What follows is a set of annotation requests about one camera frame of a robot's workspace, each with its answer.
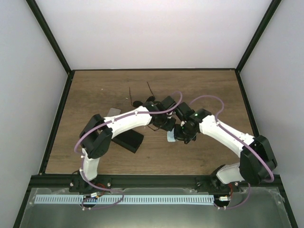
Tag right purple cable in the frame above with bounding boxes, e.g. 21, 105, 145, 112
190, 95, 275, 209

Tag grey metal front plate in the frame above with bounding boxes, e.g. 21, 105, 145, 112
20, 187, 291, 228

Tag light blue cloth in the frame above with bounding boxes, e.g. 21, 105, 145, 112
167, 129, 176, 143

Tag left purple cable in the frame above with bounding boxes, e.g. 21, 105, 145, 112
75, 91, 183, 211

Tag round black sunglasses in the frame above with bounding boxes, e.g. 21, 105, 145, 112
129, 81, 156, 108

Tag white slotted cable duct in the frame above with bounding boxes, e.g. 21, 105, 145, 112
34, 195, 214, 205

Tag purple cable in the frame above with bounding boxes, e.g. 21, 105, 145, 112
75, 91, 183, 211
190, 95, 275, 209

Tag grey glasses case green lining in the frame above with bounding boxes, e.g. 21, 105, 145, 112
107, 108, 121, 117

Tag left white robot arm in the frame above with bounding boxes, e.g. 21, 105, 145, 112
74, 96, 181, 192

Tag black geometric glasses case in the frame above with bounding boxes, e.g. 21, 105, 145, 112
112, 129, 144, 153

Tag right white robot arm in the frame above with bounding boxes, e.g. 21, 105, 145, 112
173, 102, 277, 191

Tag black aluminium frame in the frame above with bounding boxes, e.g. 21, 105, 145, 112
13, 0, 299, 228

